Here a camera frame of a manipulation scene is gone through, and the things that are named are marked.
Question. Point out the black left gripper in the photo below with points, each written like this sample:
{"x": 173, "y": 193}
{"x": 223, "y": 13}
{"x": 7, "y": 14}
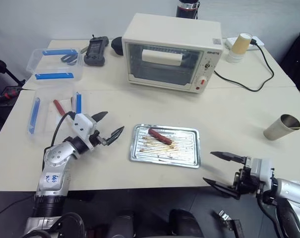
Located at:
{"x": 100, "y": 140}

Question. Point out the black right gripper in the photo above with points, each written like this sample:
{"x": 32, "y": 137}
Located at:
{"x": 246, "y": 182}

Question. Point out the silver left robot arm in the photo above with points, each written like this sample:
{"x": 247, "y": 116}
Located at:
{"x": 54, "y": 158}

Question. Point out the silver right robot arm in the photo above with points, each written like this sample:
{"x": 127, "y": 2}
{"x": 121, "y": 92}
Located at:
{"x": 292, "y": 196}

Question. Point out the silver baking tray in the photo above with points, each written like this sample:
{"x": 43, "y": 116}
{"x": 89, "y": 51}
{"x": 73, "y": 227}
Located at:
{"x": 184, "y": 148}

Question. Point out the red sausage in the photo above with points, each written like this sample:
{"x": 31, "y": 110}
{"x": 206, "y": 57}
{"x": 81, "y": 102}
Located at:
{"x": 159, "y": 136}
{"x": 59, "y": 107}

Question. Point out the dark rounded shape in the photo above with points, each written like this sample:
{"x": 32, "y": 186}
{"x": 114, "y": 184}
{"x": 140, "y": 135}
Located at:
{"x": 185, "y": 224}

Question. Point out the metal cup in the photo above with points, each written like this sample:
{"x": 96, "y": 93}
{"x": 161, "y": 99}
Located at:
{"x": 276, "y": 130}

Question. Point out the clear box with blue tape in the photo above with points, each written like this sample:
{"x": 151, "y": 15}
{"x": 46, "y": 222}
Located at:
{"x": 54, "y": 69}
{"x": 40, "y": 119}

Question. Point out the black handheld controller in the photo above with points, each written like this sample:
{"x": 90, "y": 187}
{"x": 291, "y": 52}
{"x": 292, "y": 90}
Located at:
{"x": 95, "y": 50}

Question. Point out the blue-grey scissors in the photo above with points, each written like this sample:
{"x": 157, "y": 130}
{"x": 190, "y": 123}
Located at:
{"x": 68, "y": 59}

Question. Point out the black rounded object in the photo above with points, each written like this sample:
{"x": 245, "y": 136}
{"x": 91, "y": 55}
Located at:
{"x": 117, "y": 45}

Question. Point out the red and black tool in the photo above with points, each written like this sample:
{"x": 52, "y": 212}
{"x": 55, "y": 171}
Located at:
{"x": 8, "y": 95}

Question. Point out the white toaster oven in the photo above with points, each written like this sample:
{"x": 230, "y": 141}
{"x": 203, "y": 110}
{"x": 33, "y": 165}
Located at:
{"x": 169, "y": 32}

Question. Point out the black tripod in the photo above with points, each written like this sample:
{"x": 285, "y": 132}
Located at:
{"x": 6, "y": 70}

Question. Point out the white cup stack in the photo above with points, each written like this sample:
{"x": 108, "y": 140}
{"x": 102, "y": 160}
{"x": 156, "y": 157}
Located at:
{"x": 234, "y": 57}

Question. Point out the brown paper cup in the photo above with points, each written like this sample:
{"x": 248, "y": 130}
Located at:
{"x": 242, "y": 43}

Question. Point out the black chair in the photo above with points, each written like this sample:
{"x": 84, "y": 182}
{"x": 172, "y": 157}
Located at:
{"x": 297, "y": 62}

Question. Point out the white power strip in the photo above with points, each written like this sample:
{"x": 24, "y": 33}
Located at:
{"x": 257, "y": 44}

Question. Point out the black cylinder with red band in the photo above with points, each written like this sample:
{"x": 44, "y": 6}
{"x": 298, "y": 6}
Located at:
{"x": 187, "y": 8}

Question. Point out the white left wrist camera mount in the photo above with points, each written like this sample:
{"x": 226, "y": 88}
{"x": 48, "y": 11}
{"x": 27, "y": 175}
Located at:
{"x": 83, "y": 124}

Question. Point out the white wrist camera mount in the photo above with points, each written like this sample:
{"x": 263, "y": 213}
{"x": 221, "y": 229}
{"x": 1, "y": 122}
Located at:
{"x": 262, "y": 169}
{"x": 83, "y": 124}

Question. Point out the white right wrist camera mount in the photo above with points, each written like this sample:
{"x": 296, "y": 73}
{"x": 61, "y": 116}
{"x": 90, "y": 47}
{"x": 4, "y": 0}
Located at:
{"x": 262, "y": 169}

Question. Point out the metal bracket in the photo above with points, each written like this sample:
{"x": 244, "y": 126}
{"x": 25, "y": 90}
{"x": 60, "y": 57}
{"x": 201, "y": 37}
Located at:
{"x": 230, "y": 221}

